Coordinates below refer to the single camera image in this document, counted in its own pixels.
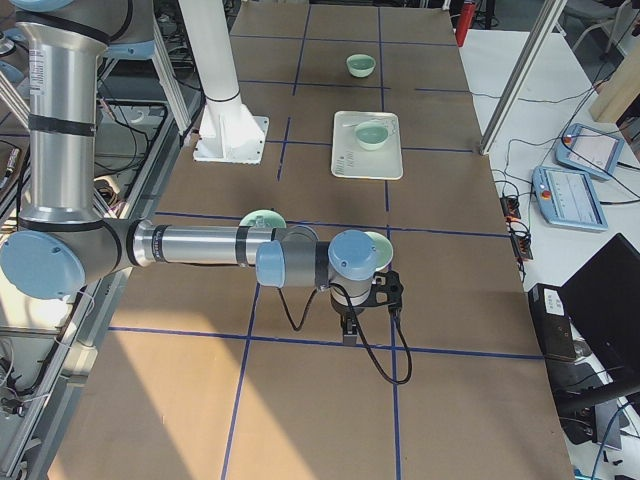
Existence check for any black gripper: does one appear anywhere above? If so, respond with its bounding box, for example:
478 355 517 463
333 300 361 346

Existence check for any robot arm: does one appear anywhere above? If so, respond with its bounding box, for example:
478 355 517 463
1 1 401 345

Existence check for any green bowl with ice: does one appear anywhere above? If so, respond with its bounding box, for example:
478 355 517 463
239 209 287 230

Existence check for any white tray with bear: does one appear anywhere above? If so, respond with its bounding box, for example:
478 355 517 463
330 111 403 180

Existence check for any green bowl on tray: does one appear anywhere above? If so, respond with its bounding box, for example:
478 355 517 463
354 121 390 151

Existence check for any black laptop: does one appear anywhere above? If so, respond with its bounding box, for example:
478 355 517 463
528 233 639 412

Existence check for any teach pendant near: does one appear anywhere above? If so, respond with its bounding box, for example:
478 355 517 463
532 166 608 232

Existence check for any teach pendant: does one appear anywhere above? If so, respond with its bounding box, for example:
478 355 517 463
532 166 608 232
555 123 623 181

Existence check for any teach pendant far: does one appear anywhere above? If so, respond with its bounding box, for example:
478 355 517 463
555 123 623 181

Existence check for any red cylinder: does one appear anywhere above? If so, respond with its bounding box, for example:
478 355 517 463
455 0 476 48

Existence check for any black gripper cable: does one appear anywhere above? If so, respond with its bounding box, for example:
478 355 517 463
277 282 414 385

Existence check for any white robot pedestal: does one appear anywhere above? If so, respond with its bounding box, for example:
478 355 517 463
179 0 269 164

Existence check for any aluminium side frame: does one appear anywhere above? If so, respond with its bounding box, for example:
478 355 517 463
0 0 201 480

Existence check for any aluminium frame post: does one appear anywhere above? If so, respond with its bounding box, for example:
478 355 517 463
479 0 567 155

